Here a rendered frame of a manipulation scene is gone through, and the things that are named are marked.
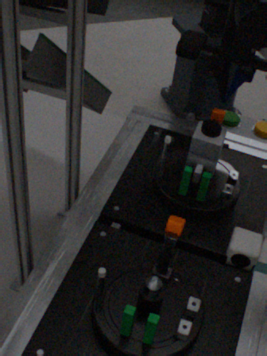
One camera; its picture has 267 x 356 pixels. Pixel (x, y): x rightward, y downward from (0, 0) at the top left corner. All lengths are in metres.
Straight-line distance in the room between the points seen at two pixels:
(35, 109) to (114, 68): 0.26
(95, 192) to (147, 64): 0.58
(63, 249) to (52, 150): 0.34
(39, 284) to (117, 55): 0.80
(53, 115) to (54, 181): 0.21
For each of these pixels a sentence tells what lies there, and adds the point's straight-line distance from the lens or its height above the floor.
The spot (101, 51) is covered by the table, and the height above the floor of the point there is 0.86.
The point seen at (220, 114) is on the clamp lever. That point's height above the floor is 1.07.
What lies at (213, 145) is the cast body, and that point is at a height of 1.08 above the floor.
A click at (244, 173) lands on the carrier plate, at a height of 0.97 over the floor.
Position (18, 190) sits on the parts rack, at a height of 1.08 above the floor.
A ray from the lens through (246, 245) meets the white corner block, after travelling 0.72.
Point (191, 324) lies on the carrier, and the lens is 0.61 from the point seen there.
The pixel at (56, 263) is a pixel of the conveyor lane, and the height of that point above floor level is 0.95.
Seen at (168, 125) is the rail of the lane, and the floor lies 0.96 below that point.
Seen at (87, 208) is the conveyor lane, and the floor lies 0.95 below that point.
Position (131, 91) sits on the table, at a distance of 1.19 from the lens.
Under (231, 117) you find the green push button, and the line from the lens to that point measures 0.98.
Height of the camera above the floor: 1.52
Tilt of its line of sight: 43 degrees down
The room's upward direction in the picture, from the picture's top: 8 degrees clockwise
